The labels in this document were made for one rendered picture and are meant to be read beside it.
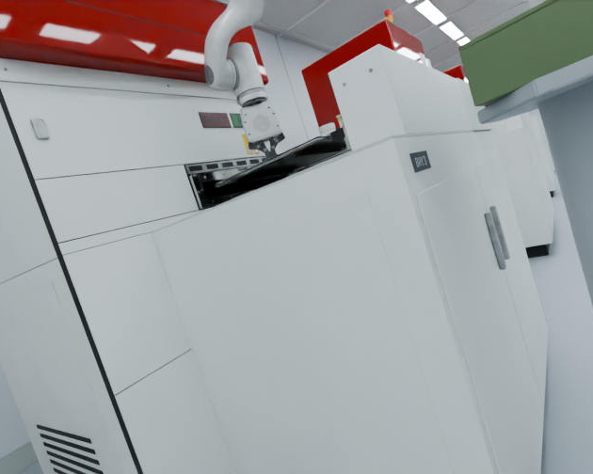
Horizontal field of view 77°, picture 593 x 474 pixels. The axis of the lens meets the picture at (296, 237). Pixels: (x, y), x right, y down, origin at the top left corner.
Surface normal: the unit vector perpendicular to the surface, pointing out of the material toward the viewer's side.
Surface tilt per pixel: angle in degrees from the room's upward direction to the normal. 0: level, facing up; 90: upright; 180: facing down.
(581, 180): 90
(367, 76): 90
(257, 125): 90
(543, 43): 90
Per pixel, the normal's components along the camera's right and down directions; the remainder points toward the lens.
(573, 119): -0.90, 0.32
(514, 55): -0.67, 0.26
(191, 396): 0.77, -0.21
